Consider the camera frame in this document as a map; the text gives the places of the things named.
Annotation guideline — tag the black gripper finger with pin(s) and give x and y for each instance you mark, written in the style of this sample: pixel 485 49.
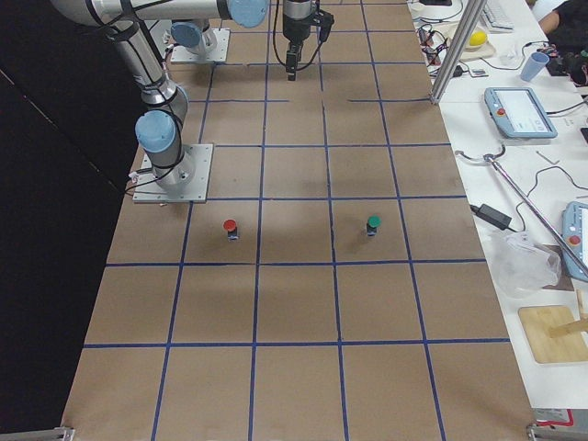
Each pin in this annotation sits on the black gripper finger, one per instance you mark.
pixel 293 57

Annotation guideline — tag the green push button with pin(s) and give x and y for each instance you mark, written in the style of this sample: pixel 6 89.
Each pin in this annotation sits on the green push button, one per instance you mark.
pixel 372 225

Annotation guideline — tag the wooden board stand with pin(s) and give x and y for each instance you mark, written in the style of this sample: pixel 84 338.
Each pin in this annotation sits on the wooden board stand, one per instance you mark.
pixel 554 336

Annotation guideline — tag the beige tray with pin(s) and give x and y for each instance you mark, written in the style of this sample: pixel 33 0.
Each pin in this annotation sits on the beige tray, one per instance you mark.
pixel 445 32

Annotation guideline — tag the yellow lemon toy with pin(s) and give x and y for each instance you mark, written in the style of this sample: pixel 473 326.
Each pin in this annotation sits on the yellow lemon toy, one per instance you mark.
pixel 477 39

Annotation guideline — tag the white keyboard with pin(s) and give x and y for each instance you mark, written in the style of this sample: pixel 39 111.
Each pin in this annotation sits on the white keyboard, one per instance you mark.
pixel 495 19

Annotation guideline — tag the upper teach pendant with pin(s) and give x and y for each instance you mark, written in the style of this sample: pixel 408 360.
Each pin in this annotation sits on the upper teach pendant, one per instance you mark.
pixel 518 114

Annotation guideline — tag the teach pendant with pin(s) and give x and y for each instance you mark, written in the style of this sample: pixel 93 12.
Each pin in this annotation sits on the teach pendant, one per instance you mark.
pixel 574 233
pixel 518 114

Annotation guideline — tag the blue plastic cup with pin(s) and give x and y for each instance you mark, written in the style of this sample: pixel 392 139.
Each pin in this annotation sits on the blue plastic cup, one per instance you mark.
pixel 533 66

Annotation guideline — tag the black power adapter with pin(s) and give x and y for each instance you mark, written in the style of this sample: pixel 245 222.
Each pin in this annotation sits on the black power adapter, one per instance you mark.
pixel 493 216

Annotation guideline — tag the clear plastic bag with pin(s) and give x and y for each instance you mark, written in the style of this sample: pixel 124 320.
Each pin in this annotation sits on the clear plastic bag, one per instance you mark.
pixel 520 266

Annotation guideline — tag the metal cane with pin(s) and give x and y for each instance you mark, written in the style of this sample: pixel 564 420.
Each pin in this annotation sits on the metal cane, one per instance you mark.
pixel 492 160

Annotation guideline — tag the lower teach pendant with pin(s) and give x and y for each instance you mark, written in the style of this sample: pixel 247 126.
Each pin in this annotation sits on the lower teach pendant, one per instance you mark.
pixel 574 233

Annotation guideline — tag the aluminium frame post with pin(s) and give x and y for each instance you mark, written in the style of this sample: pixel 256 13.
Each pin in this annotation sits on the aluminium frame post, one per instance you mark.
pixel 465 27

